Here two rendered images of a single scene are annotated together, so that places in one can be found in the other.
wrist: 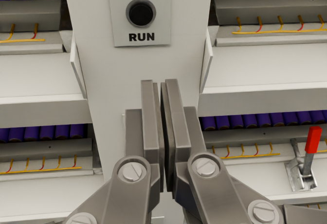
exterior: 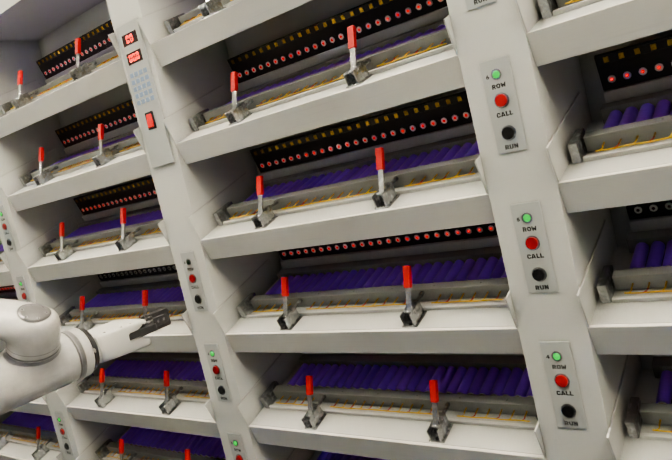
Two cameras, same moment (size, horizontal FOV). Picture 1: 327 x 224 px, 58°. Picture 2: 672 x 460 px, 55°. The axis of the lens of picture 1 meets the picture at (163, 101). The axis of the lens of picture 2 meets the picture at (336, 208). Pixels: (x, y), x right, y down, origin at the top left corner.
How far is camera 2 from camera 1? 121 cm
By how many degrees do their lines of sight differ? 54
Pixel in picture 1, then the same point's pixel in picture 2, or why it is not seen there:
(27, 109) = (180, 339)
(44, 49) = not seen: hidden behind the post
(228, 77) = (238, 329)
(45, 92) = (185, 332)
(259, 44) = (261, 317)
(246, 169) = (293, 413)
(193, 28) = (213, 304)
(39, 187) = (199, 406)
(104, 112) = (199, 342)
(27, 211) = (188, 415)
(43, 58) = not seen: hidden behind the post
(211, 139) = (280, 389)
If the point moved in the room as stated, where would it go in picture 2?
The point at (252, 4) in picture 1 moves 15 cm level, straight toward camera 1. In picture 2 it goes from (262, 298) to (190, 323)
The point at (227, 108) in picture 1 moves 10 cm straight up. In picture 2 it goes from (241, 346) to (229, 297)
